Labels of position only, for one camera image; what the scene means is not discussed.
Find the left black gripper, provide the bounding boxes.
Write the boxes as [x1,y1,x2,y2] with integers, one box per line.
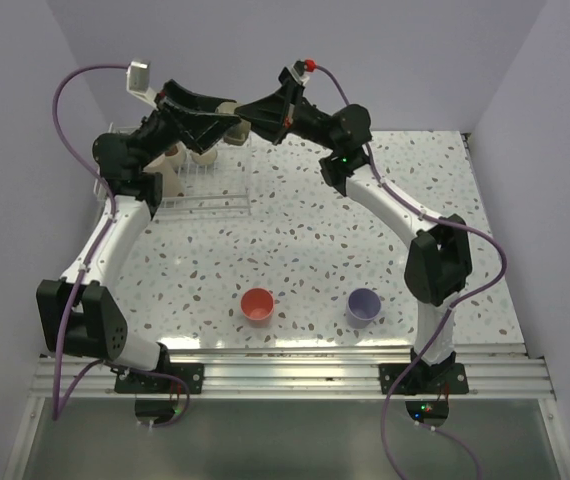
[132,80,240,172]

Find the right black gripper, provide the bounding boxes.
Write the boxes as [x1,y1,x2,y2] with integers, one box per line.
[236,79,341,152]

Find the small olive mug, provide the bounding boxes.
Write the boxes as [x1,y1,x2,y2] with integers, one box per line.
[216,101,251,146]

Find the beige tall cup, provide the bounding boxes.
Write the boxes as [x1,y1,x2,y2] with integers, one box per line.
[144,154,184,198]

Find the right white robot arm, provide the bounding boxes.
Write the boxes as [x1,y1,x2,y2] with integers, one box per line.
[234,66,472,395]

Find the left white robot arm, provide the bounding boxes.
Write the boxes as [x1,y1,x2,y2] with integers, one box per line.
[36,81,241,393]

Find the red cup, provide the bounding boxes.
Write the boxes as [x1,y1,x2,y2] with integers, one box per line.
[240,287,275,327]

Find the purple cup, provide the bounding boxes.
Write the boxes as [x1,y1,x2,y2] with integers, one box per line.
[345,288,382,328]

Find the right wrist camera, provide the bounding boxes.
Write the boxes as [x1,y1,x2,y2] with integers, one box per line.
[288,59,316,87]

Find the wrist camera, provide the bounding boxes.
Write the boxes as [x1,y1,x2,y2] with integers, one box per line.
[288,59,316,87]
[126,59,156,107]

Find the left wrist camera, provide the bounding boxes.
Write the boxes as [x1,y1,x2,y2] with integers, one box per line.
[126,59,156,107]

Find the white wire dish rack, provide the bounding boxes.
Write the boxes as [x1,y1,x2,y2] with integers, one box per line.
[111,141,252,220]

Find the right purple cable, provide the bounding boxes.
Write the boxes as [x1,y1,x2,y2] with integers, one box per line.
[312,63,510,480]

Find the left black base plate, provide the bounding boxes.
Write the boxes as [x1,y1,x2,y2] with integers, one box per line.
[110,363,205,395]

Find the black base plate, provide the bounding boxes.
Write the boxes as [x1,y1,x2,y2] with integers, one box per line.
[110,363,205,395]
[378,363,470,396]

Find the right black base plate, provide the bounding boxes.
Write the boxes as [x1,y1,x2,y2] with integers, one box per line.
[378,363,470,396]

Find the aluminium rail frame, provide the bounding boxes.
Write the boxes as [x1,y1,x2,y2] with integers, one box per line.
[4,341,570,479]

